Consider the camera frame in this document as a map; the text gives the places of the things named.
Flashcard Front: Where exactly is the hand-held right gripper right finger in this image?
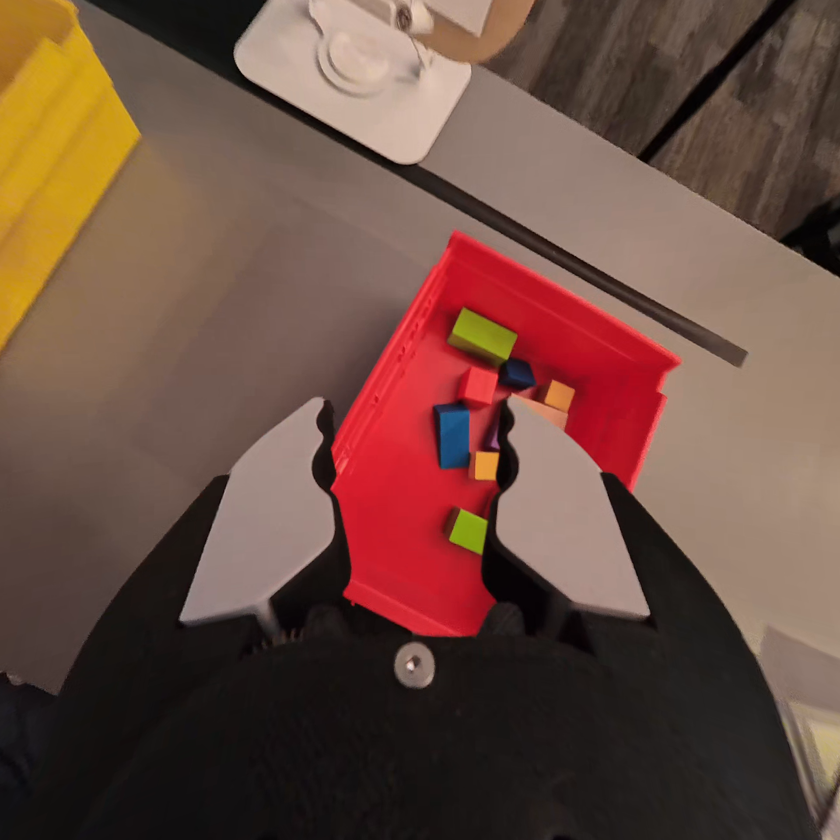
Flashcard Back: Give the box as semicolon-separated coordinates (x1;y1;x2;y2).
481;396;652;641

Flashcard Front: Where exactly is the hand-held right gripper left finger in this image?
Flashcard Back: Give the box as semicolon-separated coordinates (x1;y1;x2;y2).
178;397;350;641

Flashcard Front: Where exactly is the green wooden block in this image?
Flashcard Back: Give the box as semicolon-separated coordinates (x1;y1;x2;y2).
448;307;519;367
443;507;490;557

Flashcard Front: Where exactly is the natural wood rectangular block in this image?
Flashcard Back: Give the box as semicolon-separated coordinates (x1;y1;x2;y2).
512;394;569;433

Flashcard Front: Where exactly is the red plastic bin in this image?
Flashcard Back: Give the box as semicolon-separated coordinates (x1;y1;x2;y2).
331;230;683;639

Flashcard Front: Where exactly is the large blue wooden block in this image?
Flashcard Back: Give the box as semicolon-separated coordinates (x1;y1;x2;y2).
433;402;473;471

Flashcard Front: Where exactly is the red wooden block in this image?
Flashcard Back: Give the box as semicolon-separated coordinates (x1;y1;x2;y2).
458;367;500;408

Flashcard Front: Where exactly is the yellow plastic bin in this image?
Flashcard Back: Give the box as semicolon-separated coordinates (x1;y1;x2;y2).
0;0;142;352

